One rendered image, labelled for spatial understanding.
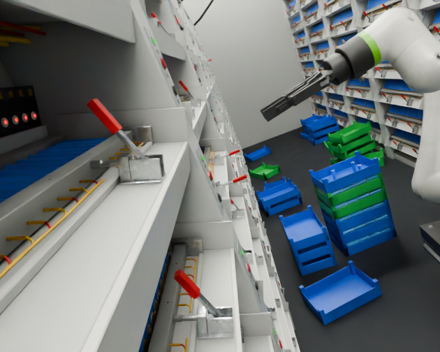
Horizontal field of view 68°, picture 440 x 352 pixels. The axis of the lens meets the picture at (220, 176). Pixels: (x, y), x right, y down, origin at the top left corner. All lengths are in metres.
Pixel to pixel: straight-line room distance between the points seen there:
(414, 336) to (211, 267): 1.15
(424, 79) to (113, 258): 0.81
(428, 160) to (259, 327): 0.89
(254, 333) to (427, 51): 0.71
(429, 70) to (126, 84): 0.66
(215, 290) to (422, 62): 0.68
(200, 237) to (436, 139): 0.97
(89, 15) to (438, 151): 1.17
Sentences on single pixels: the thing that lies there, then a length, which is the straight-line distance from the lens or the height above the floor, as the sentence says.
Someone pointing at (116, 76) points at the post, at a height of 1.20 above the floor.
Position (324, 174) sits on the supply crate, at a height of 0.42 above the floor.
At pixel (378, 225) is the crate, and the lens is 1.97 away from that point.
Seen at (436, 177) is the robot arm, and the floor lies 0.58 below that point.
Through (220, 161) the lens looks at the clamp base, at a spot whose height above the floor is 0.90.
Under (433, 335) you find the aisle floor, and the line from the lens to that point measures 1.56.
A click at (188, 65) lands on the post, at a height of 1.22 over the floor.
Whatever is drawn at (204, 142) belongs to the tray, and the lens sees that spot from 1.21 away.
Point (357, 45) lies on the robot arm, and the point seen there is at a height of 1.09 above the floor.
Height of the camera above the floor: 1.16
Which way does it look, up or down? 17 degrees down
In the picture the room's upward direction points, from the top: 22 degrees counter-clockwise
